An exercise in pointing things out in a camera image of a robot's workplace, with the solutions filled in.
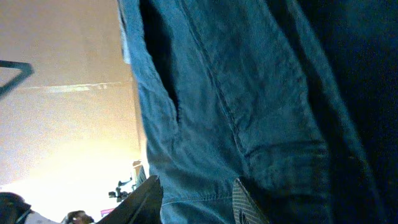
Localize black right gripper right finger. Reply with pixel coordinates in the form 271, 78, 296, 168
232, 178, 270, 224

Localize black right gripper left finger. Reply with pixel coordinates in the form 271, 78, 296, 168
97, 175, 164, 224

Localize navy blue shorts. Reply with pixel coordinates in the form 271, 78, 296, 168
118, 0, 397, 223

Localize dark haired person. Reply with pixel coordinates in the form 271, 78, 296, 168
1, 192, 58, 224

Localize black metal frame bar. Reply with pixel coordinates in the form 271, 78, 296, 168
1, 60, 34, 99

